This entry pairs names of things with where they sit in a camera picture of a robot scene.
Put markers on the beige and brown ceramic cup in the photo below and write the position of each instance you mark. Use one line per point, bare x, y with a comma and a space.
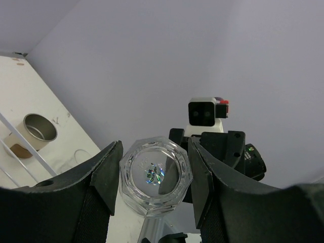
37, 130

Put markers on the small clear glass cup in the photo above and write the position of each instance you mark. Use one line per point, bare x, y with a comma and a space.
81, 156

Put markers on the clear glass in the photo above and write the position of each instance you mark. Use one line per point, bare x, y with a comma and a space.
155, 174

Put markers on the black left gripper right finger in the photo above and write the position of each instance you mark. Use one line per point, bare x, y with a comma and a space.
231, 207

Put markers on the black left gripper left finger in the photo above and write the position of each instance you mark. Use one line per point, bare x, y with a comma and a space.
74, 206

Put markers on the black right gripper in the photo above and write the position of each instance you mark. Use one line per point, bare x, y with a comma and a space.
230, 148

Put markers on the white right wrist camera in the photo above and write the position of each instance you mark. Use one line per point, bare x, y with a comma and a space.
205, 114

